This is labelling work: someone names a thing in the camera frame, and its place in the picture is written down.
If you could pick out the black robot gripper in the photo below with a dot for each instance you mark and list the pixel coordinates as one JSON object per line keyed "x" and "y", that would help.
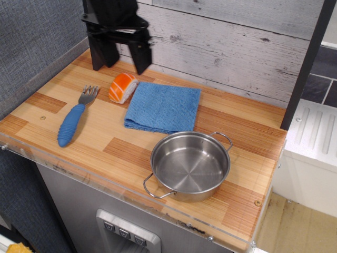
{"x": 119, "y": 22}

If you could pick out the stainless steel pot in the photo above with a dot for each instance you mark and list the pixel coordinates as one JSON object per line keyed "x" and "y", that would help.
{"x": 189, "y": 166}

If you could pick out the orange salmon sushi toy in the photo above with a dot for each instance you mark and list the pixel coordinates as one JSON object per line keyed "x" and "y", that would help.
{"x": 122, "y": 87}

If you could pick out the blue folded cloth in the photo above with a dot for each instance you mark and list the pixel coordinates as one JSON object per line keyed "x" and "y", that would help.
{"x": 162, "y": 108}

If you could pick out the clear acrylic edge guard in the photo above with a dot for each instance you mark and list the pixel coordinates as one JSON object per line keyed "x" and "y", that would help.
{"x": 78, "y": 193}

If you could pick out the silver dispenser panel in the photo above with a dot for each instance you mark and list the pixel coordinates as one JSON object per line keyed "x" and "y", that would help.
{"x": 120, "y": 235}

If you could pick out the white toy sink unit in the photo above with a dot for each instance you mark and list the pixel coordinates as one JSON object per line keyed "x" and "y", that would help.
{"x": 306, "y": 170}

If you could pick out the yellow object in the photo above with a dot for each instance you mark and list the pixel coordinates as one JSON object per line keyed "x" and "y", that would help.
{"x": 18, "y": 248}

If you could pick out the dark left post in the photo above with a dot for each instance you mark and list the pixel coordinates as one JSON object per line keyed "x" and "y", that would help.
{"x": 97, "y": 65}

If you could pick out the dark post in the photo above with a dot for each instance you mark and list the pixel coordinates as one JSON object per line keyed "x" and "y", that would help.
{"x": 97, "y": 65}
{"x": 314, "y": 45}

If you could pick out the blue handled fork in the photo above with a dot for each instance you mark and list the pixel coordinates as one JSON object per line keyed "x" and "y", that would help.
{"x": 69, "y": 124}

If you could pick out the dark right post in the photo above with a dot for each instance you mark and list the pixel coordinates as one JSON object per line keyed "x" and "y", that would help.
{"x": 314, "y": 45}

